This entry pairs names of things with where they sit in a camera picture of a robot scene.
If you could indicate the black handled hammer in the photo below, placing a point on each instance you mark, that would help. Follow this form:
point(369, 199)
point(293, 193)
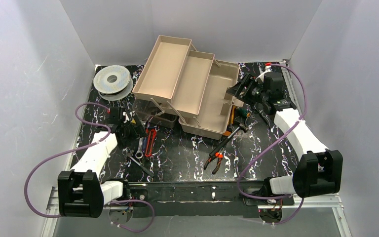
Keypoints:
point(222, 145)

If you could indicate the green handled screwdriver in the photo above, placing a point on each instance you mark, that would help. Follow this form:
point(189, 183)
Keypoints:
point(243, 112)

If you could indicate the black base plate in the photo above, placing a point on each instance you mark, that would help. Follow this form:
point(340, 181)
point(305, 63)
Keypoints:
point(219, 198)

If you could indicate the steel combination wrench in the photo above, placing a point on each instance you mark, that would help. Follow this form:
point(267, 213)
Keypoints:
point(139, 152)

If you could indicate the aluminium frame rail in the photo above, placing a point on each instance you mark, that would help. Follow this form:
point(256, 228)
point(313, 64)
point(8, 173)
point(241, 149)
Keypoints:
point(326, 201)

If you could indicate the red utility knife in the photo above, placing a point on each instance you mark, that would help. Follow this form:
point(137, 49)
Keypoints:
point(150, 142)

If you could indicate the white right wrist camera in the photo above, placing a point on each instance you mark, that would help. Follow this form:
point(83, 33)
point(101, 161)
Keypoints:
point(262, 75)

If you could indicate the beige plastic tool box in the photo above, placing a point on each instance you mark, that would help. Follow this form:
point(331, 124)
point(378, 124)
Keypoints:
point(180, 80)

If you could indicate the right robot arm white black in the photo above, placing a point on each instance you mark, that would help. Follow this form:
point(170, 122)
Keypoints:
point(319, 169)

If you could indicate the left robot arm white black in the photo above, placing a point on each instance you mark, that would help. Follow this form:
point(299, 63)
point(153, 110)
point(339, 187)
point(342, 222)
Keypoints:
point(81, 193)

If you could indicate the orange yellow utility knife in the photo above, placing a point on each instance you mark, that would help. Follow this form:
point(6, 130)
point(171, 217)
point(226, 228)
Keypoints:
point(231, 116)

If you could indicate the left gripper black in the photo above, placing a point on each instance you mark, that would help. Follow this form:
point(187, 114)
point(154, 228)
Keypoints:
point(132, 130)

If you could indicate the white filament spool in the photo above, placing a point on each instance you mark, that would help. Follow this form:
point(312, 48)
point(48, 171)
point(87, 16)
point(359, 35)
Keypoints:
point(113, 83)

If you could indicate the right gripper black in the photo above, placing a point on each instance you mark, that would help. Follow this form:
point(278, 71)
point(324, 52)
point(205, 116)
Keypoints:
point(245, 88)

